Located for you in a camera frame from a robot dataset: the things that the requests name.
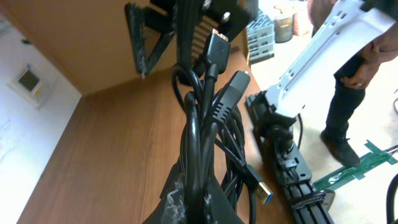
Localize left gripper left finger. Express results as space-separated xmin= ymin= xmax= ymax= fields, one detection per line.
xmin=124 ymin=2 xmax=175 ymax=78

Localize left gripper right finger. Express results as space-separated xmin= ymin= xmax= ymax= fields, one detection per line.
xmin=142 ymin=163 xmax=243 ymax=224

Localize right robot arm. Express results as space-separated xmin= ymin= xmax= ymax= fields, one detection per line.
xmin=246 ymin=0 xmax=397 ymax=223

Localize grey stacked crates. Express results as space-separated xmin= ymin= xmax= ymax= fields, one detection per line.
xmin=245 ymin=0 xmax=275 ymax=63

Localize person standing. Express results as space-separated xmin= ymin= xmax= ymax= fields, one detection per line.
xmin=307 ymin=0 xmax=398 ymax=168

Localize green floor tape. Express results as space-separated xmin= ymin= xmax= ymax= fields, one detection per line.
xmin=313 ymin=139 xmax=398 ymax=192

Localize wall outlet plate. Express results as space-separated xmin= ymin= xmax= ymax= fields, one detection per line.
xmin=7 ymin=64 xmax=50 ymax=109

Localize right camera cable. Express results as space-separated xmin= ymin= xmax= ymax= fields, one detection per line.
xmin=385 ymin=172 xmax=398 ymax=224

